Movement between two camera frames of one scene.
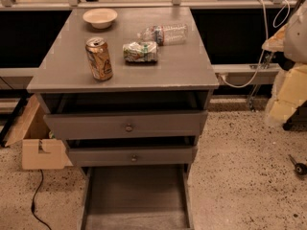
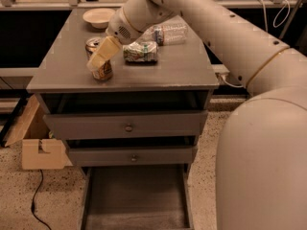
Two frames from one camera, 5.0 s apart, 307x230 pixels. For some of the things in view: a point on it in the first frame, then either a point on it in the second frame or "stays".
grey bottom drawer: [136, 197] stays
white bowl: [100, 17] stays
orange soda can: [99, 58] stays
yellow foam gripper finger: [276, 42] to [108, 47]
